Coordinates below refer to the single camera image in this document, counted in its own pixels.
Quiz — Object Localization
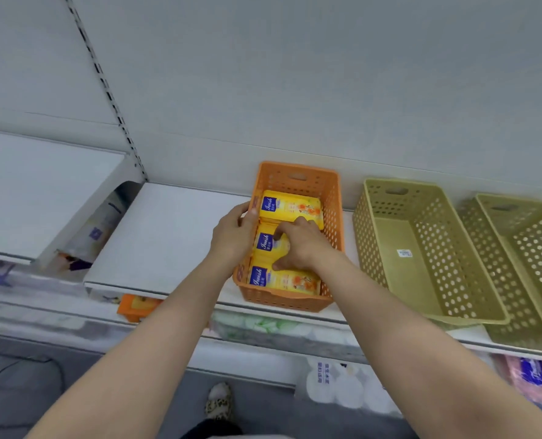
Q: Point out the black trousers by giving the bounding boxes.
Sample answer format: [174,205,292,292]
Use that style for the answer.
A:
[193,418,244,439]

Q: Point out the white wrapped paper pack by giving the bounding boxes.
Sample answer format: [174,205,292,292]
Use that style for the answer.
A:
[56,180,142,274]

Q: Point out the white bag blue print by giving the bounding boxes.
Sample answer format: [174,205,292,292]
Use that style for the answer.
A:
[294,356,402,416]

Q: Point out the person's right hand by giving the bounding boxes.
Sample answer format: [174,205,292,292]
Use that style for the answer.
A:
[270,216,341,273]

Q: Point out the pink tissue pack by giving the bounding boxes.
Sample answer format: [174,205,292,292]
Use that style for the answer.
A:
[495,354,542,412]

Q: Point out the orange paper roll pack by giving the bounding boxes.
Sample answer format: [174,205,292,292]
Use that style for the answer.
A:
[117,293,164,324]

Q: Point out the olive plastic basket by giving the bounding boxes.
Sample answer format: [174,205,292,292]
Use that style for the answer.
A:
[352,177,512,326]
[456,192,542,355]

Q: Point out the green and white tissue pack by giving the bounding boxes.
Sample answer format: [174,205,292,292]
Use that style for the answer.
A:
[211,310,363,357]

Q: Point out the person's left hand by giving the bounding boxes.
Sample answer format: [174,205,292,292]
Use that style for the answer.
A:
[208,201,260,274]

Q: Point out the leopard print shoe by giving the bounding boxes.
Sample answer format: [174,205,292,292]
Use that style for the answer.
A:
[204,382,234,421]

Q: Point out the orange plastic basket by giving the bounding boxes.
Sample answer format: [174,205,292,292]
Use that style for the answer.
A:
[232,161,346,314]

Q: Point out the person's left forearm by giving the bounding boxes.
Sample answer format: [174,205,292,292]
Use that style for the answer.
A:
[26,258,249,439]

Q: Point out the person's right forearm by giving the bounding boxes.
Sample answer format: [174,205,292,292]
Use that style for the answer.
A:
[312,251,542,439]

